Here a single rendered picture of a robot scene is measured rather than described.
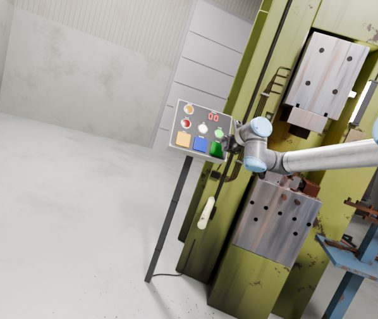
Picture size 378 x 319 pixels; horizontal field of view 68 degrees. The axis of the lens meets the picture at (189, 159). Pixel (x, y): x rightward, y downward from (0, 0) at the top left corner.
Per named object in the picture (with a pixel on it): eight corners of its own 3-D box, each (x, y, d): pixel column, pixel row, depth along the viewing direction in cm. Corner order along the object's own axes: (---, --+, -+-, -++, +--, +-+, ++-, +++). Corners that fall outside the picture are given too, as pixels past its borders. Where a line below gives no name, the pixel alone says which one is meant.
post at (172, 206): (149, 283, 185) (202, 128, 161) (143, 281, 186) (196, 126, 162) (151, 280, 189) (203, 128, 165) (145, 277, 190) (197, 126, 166)
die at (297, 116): (321, 133, 158) (328, 118, 156) (286, 122, 161) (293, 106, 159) (306, 129, 199) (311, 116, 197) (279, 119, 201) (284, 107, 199)
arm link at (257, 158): (275, 171, 113) (276, 142, 116) (252, 166, 108) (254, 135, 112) (260, 175, 121) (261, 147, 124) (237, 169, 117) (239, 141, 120)
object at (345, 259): (418, 297, 130) (420, 293, 129) (334, 266, 132) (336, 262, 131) (382, 261, 159) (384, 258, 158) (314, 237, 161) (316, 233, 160)
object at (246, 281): (262, 330, 179) (291, 268, 168) (206, 305, 184) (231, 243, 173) (259, 279, 233) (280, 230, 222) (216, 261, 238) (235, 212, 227)
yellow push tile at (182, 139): (188, 147, 149) (191, 134, 152) (175, 143, 147) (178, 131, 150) (187, 148, 151) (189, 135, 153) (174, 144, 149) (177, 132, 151)
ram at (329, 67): (353, 126, 154) (387, 52, 145) (284, 103, 159) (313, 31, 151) (330, 123, 195) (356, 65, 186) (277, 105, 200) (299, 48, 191)
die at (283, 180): (296, 190, 166) (301, 177, 164) (263, 178, 169) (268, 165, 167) (286, 175, 207) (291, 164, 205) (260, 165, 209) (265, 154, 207)
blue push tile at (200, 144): (205, 152, 153) (207, 139, 155) (193, 149, 150) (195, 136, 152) (204, 153, 154) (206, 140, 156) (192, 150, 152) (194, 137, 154)
